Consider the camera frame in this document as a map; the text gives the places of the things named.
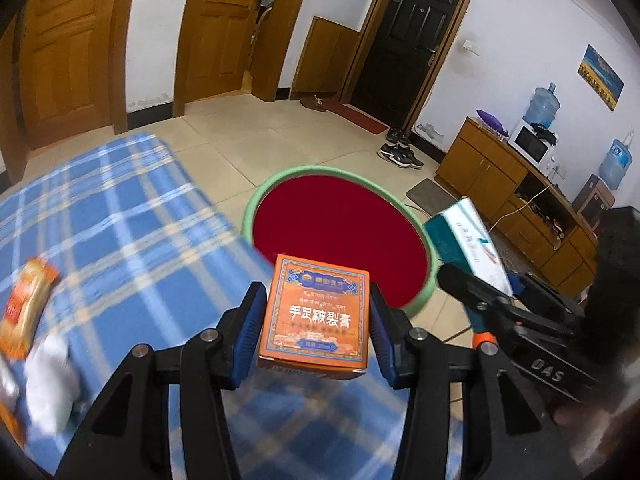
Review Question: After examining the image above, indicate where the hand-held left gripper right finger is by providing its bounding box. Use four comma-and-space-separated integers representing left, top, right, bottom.
369, 290, 583, 480

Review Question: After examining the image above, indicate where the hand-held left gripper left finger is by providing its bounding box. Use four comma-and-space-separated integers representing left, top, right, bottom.
55, 281, 268, 480

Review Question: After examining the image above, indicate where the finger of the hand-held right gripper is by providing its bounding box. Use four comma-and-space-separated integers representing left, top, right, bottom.
437, 262, 576, 342
507, 270, 587, 327

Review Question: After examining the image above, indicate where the white and green carton box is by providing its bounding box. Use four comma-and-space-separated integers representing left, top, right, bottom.
425, 197, 516, 296

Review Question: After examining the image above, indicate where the orange printed carton box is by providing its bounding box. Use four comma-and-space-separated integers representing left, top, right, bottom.
257, 254, 371, 381

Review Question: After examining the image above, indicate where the red bin with green rim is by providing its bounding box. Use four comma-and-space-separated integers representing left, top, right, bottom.
241, 165, 440, 318

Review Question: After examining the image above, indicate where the white plastic bag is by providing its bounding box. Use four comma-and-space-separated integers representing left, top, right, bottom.
24, 332, 84, 434

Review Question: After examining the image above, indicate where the orange snack packet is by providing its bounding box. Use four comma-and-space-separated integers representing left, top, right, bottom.
0, 257, 61, 361

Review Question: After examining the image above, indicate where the person's right forearm dark sleeve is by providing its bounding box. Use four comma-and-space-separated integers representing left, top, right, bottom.
575, 207, 640, 396

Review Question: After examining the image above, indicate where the brown water dispenser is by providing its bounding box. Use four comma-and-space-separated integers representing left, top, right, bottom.
572, 174, 616, 228

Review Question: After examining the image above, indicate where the grey floor mat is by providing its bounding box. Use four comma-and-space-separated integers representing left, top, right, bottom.
405, 177, 458, 206

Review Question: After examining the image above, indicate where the long wooden sideboard cabinet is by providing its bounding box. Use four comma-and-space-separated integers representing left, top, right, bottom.
435, 116, 598, 298

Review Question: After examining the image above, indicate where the white microwave oven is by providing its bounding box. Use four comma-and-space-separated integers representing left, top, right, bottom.
507, 122, 556, 166

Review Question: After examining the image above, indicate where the blue plaid tablecloth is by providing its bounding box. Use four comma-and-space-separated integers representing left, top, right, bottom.
0, 132, 466, 480

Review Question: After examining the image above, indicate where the blue water jug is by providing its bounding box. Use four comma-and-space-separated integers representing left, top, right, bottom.
522, 82, 560, 131
598, 130, 635, 191

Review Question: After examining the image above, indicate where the purple bag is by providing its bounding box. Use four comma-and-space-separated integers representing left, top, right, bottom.
475, 109, 510, 136

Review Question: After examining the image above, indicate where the red doormat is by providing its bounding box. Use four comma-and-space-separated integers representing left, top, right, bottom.
320, 99, 388, 135

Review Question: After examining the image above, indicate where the black entrance door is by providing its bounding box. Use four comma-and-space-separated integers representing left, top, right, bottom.
350, 0, 463, 128

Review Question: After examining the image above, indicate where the open wooden door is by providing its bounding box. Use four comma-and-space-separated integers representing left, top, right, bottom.
172, 0, 273, 118

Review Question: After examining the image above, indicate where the closed wooden door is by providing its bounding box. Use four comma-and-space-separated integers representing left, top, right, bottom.
17, 0, 128, 151

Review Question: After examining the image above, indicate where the white cable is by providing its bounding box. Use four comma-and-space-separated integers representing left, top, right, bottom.
487, 185, 551, 231

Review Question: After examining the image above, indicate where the framed landscape wall picture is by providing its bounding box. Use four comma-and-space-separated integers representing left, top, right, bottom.
577, 44, 626, 111

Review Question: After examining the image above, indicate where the wooden wall panel cabinet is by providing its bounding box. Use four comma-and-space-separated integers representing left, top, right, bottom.
290, 16, 361, 103

